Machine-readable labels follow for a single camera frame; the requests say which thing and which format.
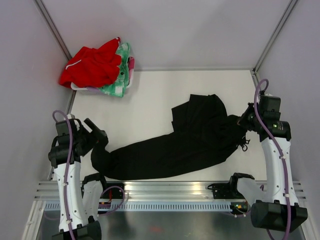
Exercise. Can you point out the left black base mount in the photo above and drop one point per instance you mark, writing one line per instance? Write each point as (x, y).
(111, 191)

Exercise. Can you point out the pink white garment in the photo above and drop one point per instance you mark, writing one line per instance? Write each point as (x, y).
(131, 65)

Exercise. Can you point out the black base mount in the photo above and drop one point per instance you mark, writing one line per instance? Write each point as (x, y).
(228, 190)
(111, 191)

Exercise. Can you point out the aluminium mounting rail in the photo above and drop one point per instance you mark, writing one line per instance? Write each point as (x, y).
(155, 191)

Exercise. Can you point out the black trousers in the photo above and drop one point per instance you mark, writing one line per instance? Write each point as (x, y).
(203, 135)

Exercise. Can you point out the red garment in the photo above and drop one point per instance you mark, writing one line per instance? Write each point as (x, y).
(93, 67)

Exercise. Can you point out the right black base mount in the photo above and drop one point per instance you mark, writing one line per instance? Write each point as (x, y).
(228, 190)

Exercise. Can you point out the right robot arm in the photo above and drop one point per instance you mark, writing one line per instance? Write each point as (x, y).
(278, 207)

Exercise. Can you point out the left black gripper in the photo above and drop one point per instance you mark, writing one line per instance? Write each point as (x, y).
(94, 136)

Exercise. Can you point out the white slotted cable duct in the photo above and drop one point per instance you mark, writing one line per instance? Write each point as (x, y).
(175, 207)

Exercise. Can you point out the white laundry basket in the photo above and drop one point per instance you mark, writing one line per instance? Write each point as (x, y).
(116, 90)

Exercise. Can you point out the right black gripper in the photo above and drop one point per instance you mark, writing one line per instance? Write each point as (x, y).
(242, 121)

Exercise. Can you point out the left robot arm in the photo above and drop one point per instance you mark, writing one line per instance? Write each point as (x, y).
(79, 199)

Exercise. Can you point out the green white patterned garment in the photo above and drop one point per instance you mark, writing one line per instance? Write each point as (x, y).
(124, 50)

